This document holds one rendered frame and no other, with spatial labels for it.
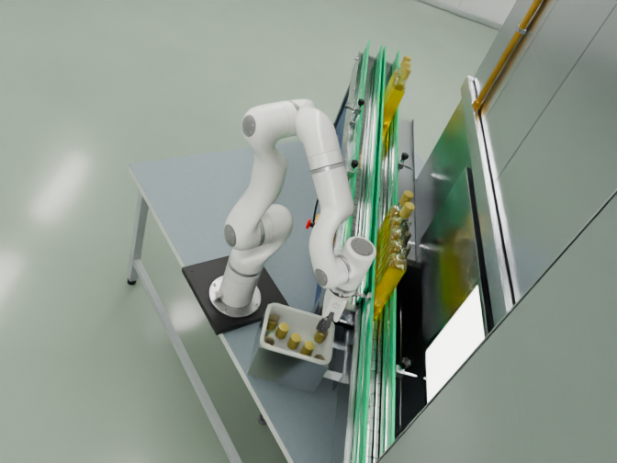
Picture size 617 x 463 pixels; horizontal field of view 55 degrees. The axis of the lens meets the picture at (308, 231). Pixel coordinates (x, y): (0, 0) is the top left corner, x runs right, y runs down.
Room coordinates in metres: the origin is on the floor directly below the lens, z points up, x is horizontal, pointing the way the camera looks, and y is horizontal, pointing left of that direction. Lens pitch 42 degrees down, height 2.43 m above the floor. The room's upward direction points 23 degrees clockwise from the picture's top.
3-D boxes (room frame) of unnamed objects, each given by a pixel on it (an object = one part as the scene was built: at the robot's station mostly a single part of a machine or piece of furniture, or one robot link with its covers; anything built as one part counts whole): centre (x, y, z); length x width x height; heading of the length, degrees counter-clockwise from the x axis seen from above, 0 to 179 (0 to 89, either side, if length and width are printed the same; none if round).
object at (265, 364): (1.14, -0.12, 0.92); 0.27 x 0.17 x 0.15; 99
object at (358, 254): (1.12, -0.14, 1.38); 0.09 x 0.08 x 0.13; 143
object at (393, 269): (1.35, -0.29, 1.16); 0.06 x 0.06 x 0.21; 9
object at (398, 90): (2.45, -0.12, 1.19); 0.06 x 0.06 x 0.28; 9
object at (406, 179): (2.08, -0.28, 1.01); 0.95 x 0.09 x 0.11; 9
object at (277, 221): (1.38, 0.13, 1.08); 0.19 x 0.12 x 0.24; 143
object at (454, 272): (1.17, -0.45, 1.32); 0.90 x 0.03 x 0.34; 9
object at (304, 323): (1.14, -0.09, 0.97); 0.22 x 0.17 x 0.09; 99
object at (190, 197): (1.85, -0.29, 0.73); 1.58 x 1.52 x 0.04; 48
